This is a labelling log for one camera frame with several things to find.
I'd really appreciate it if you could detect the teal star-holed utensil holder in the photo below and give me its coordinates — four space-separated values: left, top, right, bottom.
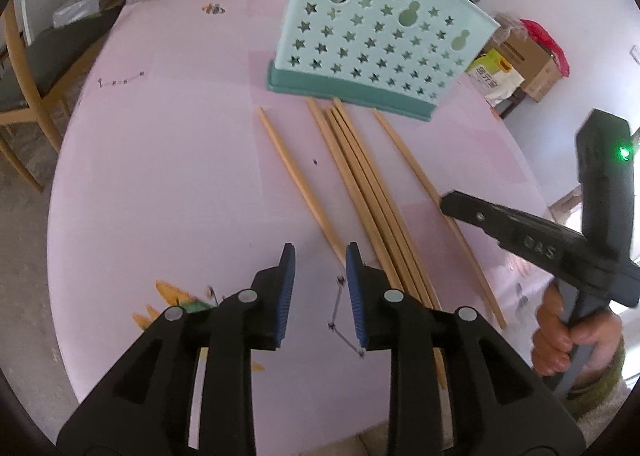
266 0 501 123

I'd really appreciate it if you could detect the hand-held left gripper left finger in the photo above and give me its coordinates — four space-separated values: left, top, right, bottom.
56 242 297 456

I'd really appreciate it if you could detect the bundle of wooden chopsticks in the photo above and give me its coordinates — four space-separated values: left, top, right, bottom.
257 96 507 387

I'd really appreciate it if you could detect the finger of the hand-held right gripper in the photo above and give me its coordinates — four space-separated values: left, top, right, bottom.
440 191 526 249

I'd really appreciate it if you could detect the person's right forearm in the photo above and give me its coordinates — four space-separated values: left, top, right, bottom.
562 336 632 421

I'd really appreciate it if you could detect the red bag on cardboard box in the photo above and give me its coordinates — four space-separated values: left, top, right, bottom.
520 18 571 79

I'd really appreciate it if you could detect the large cardboard box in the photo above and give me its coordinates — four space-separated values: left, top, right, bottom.
492 28 565 104

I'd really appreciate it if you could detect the yellow and white rice bag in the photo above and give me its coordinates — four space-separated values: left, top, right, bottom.
466 48 526 106

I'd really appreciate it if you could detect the plastic-wrapped white package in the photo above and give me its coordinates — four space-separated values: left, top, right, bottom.
52 0 117 29

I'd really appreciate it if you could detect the person's right hand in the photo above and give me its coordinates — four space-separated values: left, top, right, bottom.
531 285 624 378

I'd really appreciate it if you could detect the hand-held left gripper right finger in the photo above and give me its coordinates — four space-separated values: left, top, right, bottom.
345 242 586 456

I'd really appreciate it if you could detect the wooden chair with dark seat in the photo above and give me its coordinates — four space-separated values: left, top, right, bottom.
0 0 126 193

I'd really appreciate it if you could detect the dark wooden stool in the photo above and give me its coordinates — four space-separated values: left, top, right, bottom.
492 88 528 123

